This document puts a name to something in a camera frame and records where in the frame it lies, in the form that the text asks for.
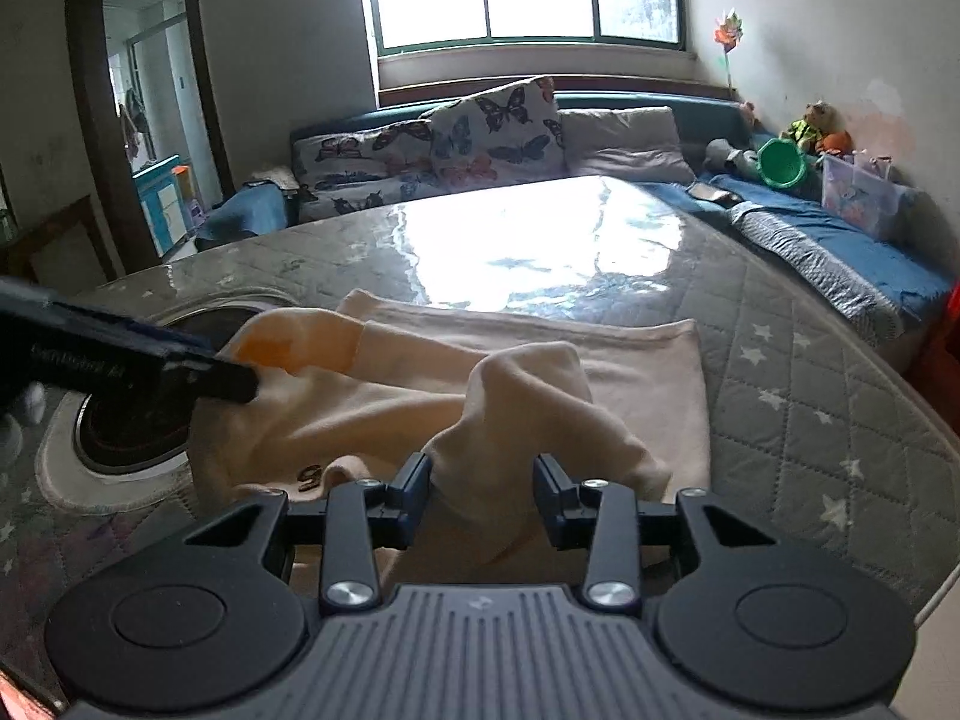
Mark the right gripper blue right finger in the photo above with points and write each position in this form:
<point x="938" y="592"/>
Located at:
<point x="608" y="521"/>

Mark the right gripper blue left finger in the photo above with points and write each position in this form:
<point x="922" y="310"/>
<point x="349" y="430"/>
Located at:
<point x="354" y="520"/>

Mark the cream beige sweater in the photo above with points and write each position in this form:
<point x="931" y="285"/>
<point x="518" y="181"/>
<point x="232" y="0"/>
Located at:
<point x="350" y="393"/>

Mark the round black induction cooktop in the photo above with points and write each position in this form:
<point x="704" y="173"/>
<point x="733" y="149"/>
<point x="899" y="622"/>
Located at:
<point x="118" y="435"/>

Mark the blue white small cabinet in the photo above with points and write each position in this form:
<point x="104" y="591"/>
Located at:
<point x="166" y="212"/>

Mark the grey quilted star table cover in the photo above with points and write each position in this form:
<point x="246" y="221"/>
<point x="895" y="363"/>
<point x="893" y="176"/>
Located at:
<point x="809" y="426"/>

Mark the butterfly print pillow flat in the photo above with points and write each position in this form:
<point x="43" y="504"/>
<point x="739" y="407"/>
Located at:
<point x="341" y="173"/>

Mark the beige plain cushion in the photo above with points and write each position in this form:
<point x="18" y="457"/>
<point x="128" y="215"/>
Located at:
<point x="638" y="144"/>

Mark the teal corner sofa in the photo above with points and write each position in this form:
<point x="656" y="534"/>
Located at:
<point x="880" y="287"/>

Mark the butterfly print pillow upright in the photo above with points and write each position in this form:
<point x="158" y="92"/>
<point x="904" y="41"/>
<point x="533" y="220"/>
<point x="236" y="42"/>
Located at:
<point x="504" y="136"/>

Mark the green plastic bucket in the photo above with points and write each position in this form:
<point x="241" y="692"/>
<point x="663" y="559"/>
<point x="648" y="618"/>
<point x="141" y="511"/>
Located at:
<point x="781" y="164"/>

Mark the clear plastic storage bag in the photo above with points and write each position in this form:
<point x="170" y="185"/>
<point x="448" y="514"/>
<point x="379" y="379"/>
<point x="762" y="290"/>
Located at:
<point x="862" y="198"/>

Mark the plush toy on sofa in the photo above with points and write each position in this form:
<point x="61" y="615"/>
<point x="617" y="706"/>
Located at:
<point x="815" y="132"/>

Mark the colourful pinwheel toy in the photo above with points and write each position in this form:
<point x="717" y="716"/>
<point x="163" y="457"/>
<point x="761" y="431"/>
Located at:
<point x="728" y="35"/>

